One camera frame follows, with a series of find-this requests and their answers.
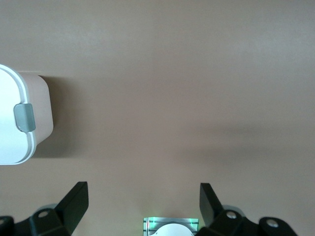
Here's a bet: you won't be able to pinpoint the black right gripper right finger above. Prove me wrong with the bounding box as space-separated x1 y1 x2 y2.
195 182 299 236

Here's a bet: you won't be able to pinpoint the translucent plastic box container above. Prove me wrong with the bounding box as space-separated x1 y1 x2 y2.
18 72 54 148

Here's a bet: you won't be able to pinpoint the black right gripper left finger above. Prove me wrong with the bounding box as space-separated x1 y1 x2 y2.
0 181 90 236

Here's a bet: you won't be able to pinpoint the white box lid grey latches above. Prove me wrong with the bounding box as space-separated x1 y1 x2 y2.
0 64 37 166

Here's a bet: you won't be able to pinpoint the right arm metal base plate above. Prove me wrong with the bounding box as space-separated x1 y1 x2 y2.
143 216 199 236

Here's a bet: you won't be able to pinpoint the brown table cover sheet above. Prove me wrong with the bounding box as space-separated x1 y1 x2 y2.
0 0 315 236

